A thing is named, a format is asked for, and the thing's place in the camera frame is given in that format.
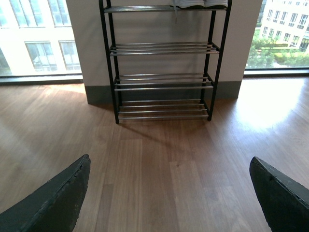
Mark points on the right gripper black camera right finger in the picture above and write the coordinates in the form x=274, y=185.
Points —
x=284, y=202

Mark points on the right gripper black camera left finger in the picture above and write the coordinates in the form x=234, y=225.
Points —
x=53, y=207

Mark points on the grey knit sneaker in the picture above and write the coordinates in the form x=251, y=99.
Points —
x=175, y=4
x=216, y=3

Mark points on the black metal shoe rack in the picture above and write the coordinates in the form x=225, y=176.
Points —
x=159, y=69

